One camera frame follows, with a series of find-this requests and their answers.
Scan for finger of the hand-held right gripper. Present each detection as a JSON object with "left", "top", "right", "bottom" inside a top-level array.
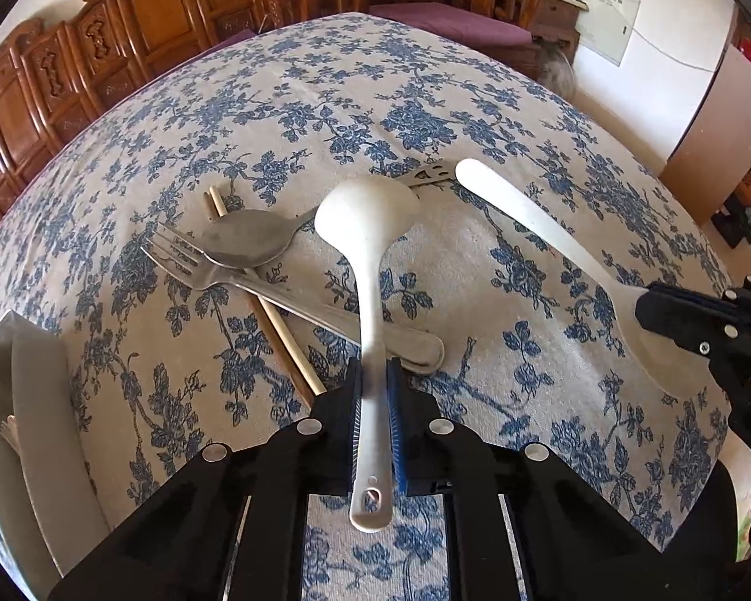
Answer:
[
  {"left": 635, "top": 298, "right": 751, "bottom": 389},
  {"left": 647, "top": 275, "right": 751, "bottom": 327}
]

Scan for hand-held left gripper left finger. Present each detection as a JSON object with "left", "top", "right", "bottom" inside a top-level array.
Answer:
[{"left": 47, "top": 357, "right": 360, "bottom": 601}]

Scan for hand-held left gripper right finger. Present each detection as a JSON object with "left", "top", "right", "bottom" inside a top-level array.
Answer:
[{"left": 385, "top": 357, "right": 683, "bottom": 601}]

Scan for metal fork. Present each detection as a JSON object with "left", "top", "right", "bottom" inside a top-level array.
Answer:
[{"left": 139, "top": 222, "right": 445, "bottom": 373}]

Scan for white long spoon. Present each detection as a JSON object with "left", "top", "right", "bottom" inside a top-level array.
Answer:
[{"left": 455, "top": 158, "right": 717, "bottom": 398}]

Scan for white round ladle spoon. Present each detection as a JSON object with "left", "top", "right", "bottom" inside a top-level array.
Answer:
[{"left": 313, "top": 176, "right": 422, "bottom": 534}]

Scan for metal spoon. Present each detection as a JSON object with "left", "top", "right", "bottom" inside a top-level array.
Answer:
[{"left": 200, "top": 163, "right": 458, "bottom": 270}]

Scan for grey metal container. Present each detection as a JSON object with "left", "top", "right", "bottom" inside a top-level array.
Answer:
[{"left": 0, "top": 310, "right": 110, "bottom": 589}]

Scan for dark shoes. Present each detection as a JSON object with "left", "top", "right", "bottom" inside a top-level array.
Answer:
[{"left": 710, "top": 194, "right": 751, "bottom": 248}]

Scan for brown flat board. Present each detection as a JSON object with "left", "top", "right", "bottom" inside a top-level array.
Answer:
[{"left": 660, "top": 44, "right": 751, "bottom": 220}]

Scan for grey plastic bag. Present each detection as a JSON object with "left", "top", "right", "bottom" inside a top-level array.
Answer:
[{"left": 535, "top": 44, "right": 580, "bottom": 101}]

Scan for wooden side table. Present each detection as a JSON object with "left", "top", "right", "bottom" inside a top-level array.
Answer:
[{"left": 438, "top": 0, "right": 588, "bottom": 64}]

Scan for blue floral tablecloth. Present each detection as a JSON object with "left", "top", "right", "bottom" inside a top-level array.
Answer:
[{"left": 0, "top": 11, "right": 736, "bottom": 601}]

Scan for purple armchair cushion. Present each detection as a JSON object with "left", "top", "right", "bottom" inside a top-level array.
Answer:
[{"left": 368, "top": 2, "right": 533, "bottom": 46}]

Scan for long purple sofa cushion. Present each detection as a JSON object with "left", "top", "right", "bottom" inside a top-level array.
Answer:
[{"left": 216, "top": 28, "right": 257, "bottom": 51}]

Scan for long carved wooden sofa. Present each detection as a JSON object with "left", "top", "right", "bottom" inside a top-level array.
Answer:
[{"left": 0, "top": 0, "right": 326, "bottom": 251}]

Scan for white cable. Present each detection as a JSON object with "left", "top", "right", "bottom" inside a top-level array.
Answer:
[{"left": 626, "top": 26, "right": 727, "bottom": 71}]

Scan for white wall panel cover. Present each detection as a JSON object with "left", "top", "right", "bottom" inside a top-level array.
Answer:
[{"left": 574, "top": 0, "right": 640, "bottom": 67}]

